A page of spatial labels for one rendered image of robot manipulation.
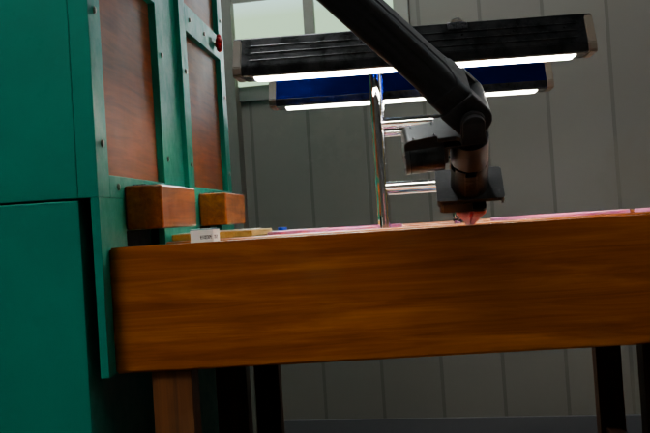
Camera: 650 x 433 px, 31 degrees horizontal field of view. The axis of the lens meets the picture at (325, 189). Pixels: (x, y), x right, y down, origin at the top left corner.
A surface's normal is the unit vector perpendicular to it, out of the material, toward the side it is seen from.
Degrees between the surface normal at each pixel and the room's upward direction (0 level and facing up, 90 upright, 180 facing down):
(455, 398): 90
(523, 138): 90
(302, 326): 90
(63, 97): 90
